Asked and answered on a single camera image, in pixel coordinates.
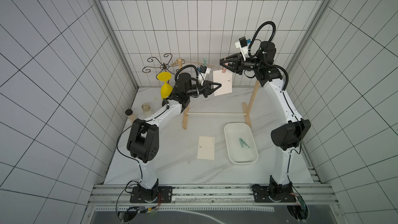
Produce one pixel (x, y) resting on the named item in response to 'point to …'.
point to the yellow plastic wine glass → (166, 88)
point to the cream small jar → (146, 108)
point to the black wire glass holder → (164, 66)
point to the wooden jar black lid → (131, 116)
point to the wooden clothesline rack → (248, 114)
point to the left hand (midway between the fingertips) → (219, 87)
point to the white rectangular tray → (238, 155)
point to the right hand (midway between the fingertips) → (223, 59)
